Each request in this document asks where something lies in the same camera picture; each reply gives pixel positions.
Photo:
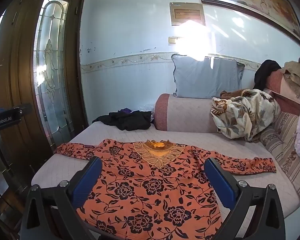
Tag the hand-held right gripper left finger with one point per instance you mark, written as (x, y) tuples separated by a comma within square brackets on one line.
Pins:
[(88, 180)]

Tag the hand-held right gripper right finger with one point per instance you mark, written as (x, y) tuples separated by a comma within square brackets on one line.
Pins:
[(220, 182)]

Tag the orange black floral blouse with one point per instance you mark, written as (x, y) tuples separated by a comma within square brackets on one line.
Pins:
[(150, 182)]

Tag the black clothes pile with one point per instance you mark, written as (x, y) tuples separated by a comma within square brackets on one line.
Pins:
[(130, 121)]

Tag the wooden door with glass pane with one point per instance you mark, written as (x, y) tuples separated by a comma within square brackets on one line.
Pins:
[(22, 60)]

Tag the pink bolster cushion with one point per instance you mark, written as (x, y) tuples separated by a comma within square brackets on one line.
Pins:
[(185, 115)]

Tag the purple cloth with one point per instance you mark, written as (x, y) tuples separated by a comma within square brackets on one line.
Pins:
[(125, 110)]

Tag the brown cloth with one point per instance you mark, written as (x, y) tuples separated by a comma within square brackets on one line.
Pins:
[(230, 94)]

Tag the blue-grey pillow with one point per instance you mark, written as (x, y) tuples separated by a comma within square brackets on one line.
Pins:
[(205, 80)]

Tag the black garment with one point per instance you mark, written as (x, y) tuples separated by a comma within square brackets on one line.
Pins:
[(265, 73)]

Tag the beige towel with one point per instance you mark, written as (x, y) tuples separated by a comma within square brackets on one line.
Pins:
[(295, 76)]

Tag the small framed picture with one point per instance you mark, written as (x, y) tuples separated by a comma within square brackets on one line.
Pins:
[(187, 13)]

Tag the wall light switch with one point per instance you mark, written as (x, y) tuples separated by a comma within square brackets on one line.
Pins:
[(172, 40)]

